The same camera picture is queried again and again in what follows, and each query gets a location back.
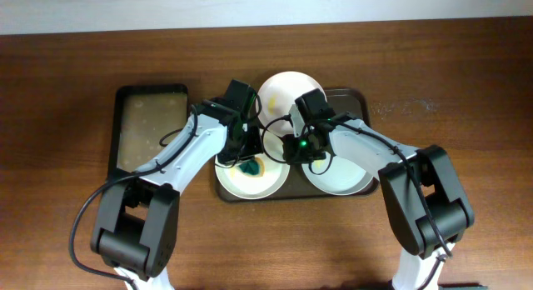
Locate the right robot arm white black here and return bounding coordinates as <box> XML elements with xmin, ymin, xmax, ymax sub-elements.
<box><xmin>283</xmin><ymin>89</ymin><xmax>475</xmax><ymax>289</ymax></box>

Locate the light blue plate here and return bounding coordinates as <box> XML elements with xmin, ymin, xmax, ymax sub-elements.
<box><xmin>301</xmin><ymin>154</ymin><xmax>374</xmax><ymax>196</ymax></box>

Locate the green yellow sponge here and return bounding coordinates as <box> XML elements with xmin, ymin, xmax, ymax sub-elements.
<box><xmin>238</xmin><ymin>157</ymin><xmax>265</xmax><ymax>178</ymax></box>

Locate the pinkish white plate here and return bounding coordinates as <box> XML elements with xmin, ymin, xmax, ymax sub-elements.
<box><xmin>258</xmin><ymin>71</ymin><xmax>326</xmax><ymax>127</ymax></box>

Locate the small black water tray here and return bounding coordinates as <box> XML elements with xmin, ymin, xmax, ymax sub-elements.
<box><xmin>107</xmin><ymin>83</ymin><xmax>188</xmax><ymax>178</ymax></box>

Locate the cream white plate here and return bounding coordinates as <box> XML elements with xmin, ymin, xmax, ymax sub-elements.
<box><xmin>215</xmin><ymin>153</ymin><xmax>290</xmax><ymax>200</ymax></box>

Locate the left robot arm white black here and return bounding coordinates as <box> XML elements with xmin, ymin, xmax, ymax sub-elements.
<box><xmin>90</xmin><ymin>80</ymin><xmax>262</xmax><ymax>289</ymax></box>

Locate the large brown serving tray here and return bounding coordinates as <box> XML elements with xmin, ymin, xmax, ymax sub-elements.
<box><xmin>212</xmin><ymin>87</ymin><xmax>379</xmax><ymax>203</ymax></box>

